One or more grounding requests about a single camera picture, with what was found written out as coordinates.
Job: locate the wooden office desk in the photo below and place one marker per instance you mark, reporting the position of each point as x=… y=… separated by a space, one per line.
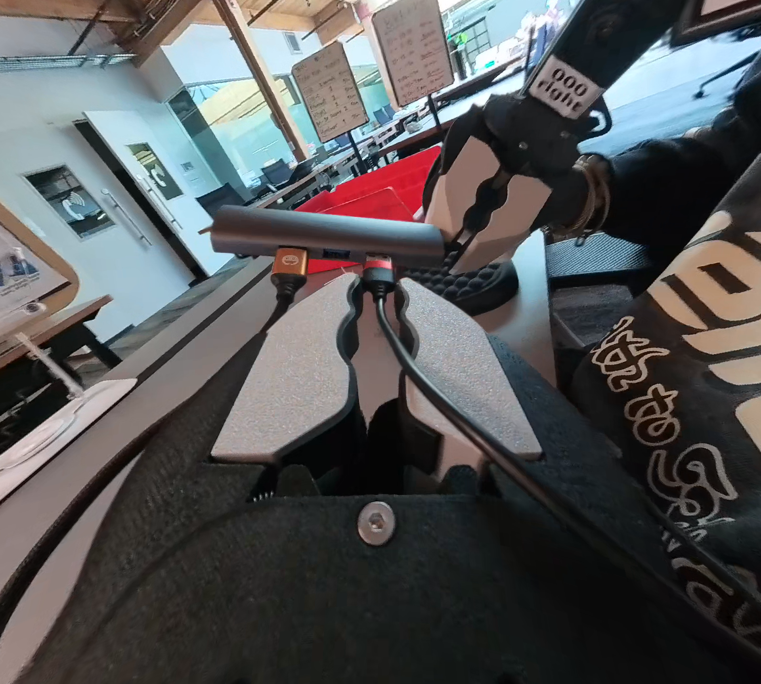
x=428 y=131
x=285 y=193

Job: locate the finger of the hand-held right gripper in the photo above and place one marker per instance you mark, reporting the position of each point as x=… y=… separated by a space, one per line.
x=511 y=214
x=464 y=173

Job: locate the red plastic bin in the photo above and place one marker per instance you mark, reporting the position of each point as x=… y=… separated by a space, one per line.
x=368 y=184

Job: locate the long wooden table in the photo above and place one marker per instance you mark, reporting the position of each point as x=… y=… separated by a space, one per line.
x=71 y=312

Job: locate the person's black printed shirt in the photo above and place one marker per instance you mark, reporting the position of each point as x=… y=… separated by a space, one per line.
x=683 y=398

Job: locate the person's right forearm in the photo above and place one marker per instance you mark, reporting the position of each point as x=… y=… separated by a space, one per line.
x=654 y=179

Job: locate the black bumpy round mat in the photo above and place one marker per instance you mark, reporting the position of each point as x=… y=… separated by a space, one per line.
x=475 y=286

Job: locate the grey usb hub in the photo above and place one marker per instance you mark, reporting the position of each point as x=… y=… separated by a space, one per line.
x=327 y=229

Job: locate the black mesh chair armrest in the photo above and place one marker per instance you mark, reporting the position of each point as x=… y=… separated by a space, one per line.
x=594 y=262

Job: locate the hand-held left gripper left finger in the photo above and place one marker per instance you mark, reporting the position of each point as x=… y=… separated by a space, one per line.
x=285 y=387

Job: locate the instruction poster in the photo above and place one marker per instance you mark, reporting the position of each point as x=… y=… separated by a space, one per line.
x=18 y=274

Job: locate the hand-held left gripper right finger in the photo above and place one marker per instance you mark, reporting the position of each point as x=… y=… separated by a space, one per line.
x=469 y=393

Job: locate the black office chair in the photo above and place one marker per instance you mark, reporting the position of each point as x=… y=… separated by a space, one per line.
x=276 y=170
x=220 y=199

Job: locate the gold dark wall picture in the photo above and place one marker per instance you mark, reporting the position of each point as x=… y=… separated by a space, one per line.
x=154 y=173

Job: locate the handwritten whiteboard on stand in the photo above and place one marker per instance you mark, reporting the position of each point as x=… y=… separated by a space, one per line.
x=413 y=42
x=330 y=92

